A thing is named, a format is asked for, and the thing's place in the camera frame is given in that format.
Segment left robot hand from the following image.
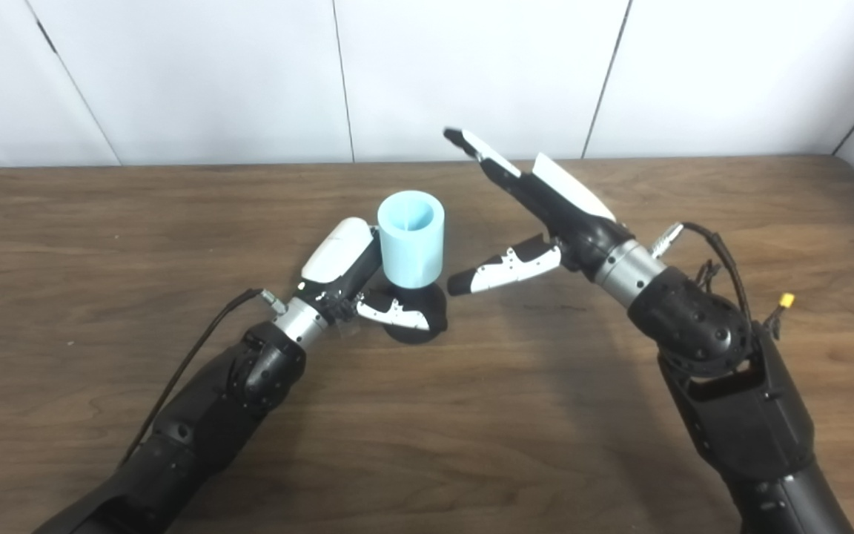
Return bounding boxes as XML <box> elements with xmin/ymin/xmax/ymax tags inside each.
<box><xmin>295</xmin><ymin>217</ymin><xmax>431</xmax><ymax>334</ymax></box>

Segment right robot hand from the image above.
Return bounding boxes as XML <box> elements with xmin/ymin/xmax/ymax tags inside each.
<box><xmin>443</xmin><ymin>128</ymin><xmax>635</xmax><ymax>297</ymax></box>

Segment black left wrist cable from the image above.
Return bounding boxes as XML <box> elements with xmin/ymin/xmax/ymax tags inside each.
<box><xmin>119</xmin><ymin>288</ymin><xmax>287</xmax><ymax>468</ymax></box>

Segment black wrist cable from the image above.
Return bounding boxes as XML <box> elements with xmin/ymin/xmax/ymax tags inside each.
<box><xmin>119</xmin><ymin>288</ymin><xmax>287</xmax><ymax>468</ymax></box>
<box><xmin>651</xmin><ymin>221</ymin><xmax>755</xmax><ymax>338</ymax></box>

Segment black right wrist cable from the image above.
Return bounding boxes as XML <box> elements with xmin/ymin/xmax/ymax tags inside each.
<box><xmin>651</xmin><ymin>221</ymin><xmax>755</xmax><ymax>338</ymax></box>

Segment light blue cylinder cup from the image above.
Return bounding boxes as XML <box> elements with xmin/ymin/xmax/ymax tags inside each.
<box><xmin>377</xmin><ymin>191</ymin><xmax>446</xmax><ymax>290</ymax></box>

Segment black nozzle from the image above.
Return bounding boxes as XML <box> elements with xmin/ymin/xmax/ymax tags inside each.
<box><xmin>383</xmin><ymin>282</ymin><xmax>448</xmax><ymax>345</ymax></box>

